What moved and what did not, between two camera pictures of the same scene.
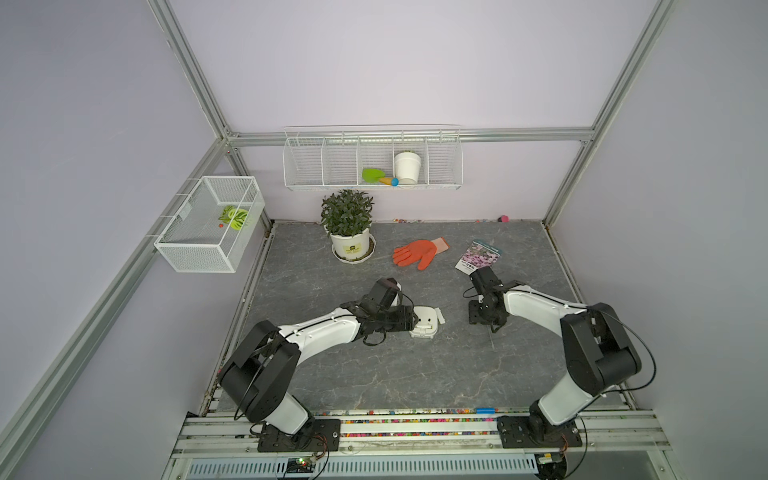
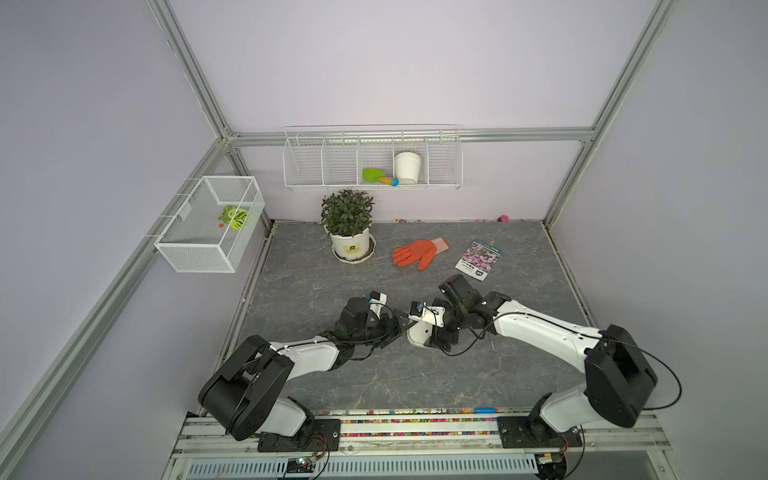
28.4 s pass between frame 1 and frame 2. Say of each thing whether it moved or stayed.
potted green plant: stayed
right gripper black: moved
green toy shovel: stayed
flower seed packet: stayed
